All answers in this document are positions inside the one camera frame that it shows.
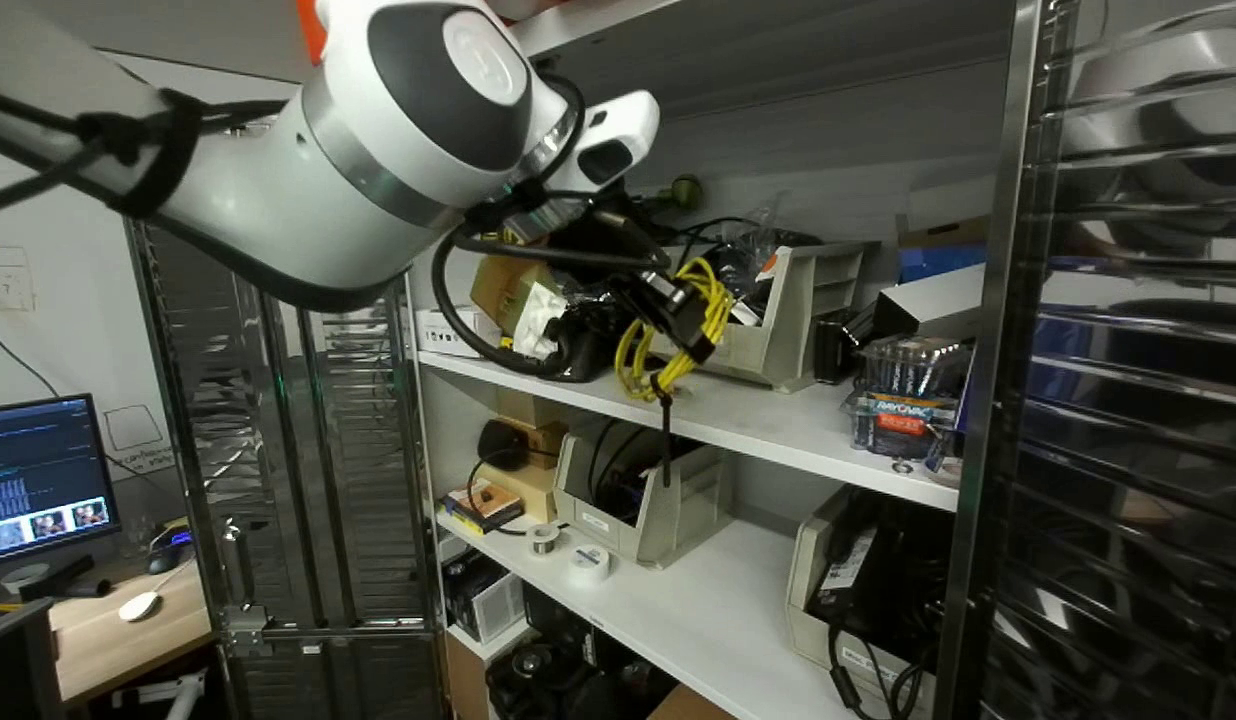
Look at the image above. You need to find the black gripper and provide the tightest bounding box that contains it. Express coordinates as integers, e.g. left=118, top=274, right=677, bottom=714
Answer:
left=503, top=234, right=725, bottom=385

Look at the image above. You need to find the yellow cable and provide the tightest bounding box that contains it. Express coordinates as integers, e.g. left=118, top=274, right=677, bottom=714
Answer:
left=608, top=252, right=741, bottom=407

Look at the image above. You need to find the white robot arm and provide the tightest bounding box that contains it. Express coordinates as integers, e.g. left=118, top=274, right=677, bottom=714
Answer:
left=0, top=0, right=659, bottom=312

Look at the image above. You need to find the grey upper storage box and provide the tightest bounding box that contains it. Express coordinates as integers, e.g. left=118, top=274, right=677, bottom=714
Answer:
left=708, top=245, right=864, bottom=389

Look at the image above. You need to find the grey storage box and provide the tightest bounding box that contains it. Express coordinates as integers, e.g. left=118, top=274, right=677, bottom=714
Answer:
left=785, top=486, right=951, bottom=666
left=708, top=245, right=864, bottom=389
left=554, top=425, right=734, bottom=568

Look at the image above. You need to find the grey middle storage box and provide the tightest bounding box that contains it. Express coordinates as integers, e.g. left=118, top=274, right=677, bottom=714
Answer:
left=554, top=425, right=734, bottom=568

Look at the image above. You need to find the silver metal box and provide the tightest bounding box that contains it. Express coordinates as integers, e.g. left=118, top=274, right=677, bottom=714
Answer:
left=870, top=264, right=984, bottom=339

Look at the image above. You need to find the battery pack box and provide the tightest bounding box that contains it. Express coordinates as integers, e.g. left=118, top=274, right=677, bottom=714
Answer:
left=847, top=339, right=970, bottom=468

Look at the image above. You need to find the grey lower storage box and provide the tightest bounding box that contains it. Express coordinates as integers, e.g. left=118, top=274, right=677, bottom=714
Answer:
left=785, top=486, right=951, bottom=666

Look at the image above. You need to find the white shelf board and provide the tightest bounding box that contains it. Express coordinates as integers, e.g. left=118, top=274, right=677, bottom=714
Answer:
left=418, top=352, right=956, bottom=511

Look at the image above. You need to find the white tape roll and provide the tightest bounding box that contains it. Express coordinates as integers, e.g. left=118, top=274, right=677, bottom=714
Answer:
left=568, top=545, right=613, bottom=587

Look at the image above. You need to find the white computer mouse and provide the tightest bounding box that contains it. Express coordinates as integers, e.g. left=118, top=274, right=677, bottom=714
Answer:
left=116, top=591, right=160, bottom=625

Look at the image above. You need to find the computer monitor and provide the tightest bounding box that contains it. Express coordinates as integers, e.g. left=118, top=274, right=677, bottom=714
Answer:
left=0, top=395, right=118, bottom=562

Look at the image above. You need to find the wooden desk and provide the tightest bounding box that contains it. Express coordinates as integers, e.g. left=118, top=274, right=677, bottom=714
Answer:
left=48, top=562, right=211, bottom=703

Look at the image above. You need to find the black wire rack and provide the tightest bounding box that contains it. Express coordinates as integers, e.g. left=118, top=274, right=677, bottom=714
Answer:
left=129, top=223, right=444, bottom=720

